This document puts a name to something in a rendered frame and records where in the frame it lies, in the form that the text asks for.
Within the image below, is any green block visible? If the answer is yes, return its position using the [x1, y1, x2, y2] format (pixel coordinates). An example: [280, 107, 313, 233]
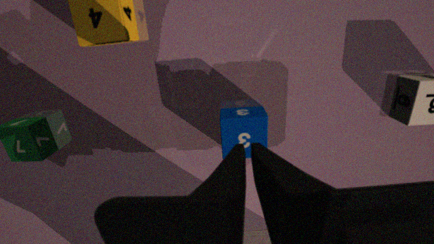
[0, 117, 58, 162]

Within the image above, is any blue block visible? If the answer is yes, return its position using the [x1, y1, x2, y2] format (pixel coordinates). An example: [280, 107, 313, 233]
[220, 106, 269, 159]

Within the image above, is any yellow block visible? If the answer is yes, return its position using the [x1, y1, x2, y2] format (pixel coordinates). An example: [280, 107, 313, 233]
[68, 0, 139, 47]

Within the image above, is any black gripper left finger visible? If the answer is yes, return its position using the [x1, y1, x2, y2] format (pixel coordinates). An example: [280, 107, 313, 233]
[94, 144, 247, 244]

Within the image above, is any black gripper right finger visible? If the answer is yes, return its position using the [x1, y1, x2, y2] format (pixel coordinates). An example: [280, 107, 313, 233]
[251, 143, 434, 244]

